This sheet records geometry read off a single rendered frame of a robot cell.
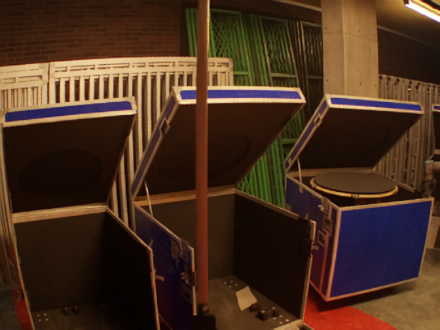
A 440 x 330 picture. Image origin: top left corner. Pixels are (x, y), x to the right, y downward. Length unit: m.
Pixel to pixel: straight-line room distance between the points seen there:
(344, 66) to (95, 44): 2.88
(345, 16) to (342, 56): 0.47
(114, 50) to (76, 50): 0.51
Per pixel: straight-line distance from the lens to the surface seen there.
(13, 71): 3.75
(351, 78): 4.49
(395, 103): 3.59
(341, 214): 3.11
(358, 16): 4.71
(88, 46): 5.05
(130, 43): 5.23
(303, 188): 3.70
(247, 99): 2.46
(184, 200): 3.30
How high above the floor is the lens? 1.84
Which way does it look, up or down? 12 degrees down
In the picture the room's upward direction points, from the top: 1 degrees clockwise
